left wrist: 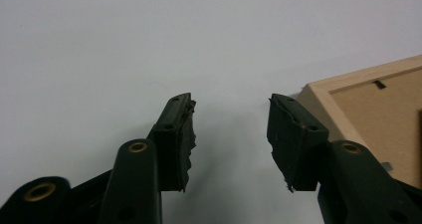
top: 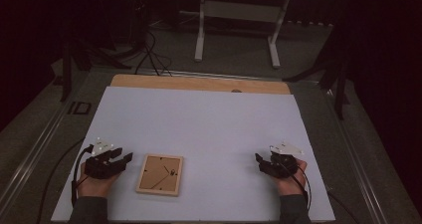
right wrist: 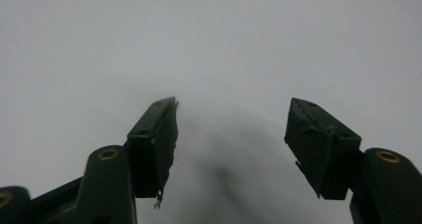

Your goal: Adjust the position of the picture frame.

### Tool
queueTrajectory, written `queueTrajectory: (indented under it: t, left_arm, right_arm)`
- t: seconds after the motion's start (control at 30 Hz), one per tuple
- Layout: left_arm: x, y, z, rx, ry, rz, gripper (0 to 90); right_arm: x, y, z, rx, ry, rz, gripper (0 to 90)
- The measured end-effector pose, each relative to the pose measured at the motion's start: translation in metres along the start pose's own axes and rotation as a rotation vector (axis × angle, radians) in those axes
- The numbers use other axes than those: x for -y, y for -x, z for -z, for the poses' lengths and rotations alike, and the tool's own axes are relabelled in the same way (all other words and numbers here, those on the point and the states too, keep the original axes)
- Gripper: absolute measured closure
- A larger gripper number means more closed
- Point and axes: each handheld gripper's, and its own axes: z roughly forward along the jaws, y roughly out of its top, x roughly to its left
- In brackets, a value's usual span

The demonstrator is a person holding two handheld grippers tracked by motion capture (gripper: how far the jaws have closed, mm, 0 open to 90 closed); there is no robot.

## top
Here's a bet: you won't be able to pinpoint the black floor socket plate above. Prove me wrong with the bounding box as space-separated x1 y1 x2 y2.
67 101 93 116

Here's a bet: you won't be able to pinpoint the black tripod stand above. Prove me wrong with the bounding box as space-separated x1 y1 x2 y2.
59 34 133 103
282 26 352 120

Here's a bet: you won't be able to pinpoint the dark equipment with red light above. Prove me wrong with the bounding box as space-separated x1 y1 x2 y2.
128 0 151 51

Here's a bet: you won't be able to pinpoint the person's right hand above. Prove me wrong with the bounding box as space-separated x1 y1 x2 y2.
271 158 309 197

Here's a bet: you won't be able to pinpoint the white metal desk frame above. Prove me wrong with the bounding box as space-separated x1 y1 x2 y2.
194 0 294 70

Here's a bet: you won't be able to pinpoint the black floor cables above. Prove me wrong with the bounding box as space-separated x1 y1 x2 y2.
133 29 174 78

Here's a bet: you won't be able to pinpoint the black floor cable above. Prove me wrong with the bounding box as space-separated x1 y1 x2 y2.
326 189 362 224
35 136 86 224

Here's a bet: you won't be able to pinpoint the white table sheet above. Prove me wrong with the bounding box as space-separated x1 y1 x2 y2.
50 86 336 223

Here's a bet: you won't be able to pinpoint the person's left hand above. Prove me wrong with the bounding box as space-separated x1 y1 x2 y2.
76 163 121 199

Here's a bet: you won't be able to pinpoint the metal floor rail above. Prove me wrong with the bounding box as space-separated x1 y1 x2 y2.
322 88 390 224
0 96 73 215
142 68 287 83

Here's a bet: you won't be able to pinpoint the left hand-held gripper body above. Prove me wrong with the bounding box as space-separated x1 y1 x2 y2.
84 137 127 180

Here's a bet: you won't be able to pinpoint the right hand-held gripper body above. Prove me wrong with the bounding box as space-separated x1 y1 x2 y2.
265 141 305 179

